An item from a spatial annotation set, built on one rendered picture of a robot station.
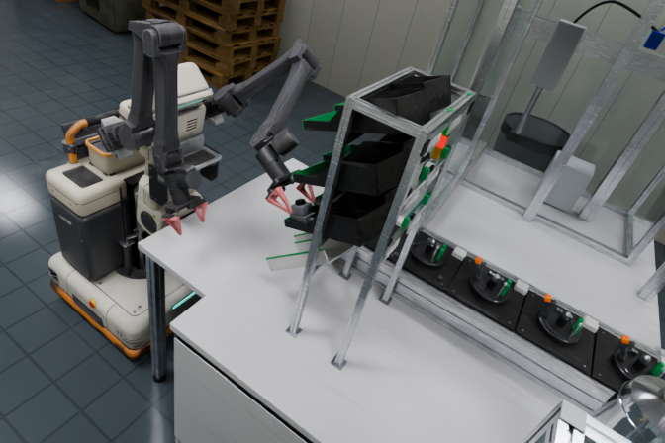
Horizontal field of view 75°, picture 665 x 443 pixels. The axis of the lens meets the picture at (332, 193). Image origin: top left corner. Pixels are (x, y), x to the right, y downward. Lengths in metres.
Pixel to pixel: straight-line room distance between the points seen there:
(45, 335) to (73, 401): 0.40
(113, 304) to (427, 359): 1.43
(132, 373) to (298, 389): 1.20
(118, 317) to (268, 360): 1.02
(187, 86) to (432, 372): 1.25
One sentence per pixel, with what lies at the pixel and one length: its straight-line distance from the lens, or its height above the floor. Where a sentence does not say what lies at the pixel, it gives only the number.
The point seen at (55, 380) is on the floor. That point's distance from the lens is 2.43.
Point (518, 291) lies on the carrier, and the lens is 1.74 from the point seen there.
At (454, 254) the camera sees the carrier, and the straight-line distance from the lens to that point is 1.73.
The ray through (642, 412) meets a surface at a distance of 0.96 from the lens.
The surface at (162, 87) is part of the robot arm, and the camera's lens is 1.32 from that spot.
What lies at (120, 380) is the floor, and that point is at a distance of 2.37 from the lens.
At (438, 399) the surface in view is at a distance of 1.45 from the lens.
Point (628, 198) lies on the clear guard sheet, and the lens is 2.90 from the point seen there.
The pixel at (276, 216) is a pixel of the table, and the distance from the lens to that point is 1.82.
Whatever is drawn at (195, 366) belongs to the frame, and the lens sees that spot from 1.49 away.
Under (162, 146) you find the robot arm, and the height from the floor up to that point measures 1.27.
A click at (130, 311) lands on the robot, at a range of 2.22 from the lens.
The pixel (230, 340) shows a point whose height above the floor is 0.86.
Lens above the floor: 2.01
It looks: 35 degrees down
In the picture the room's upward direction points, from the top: 15 degrees clockwise
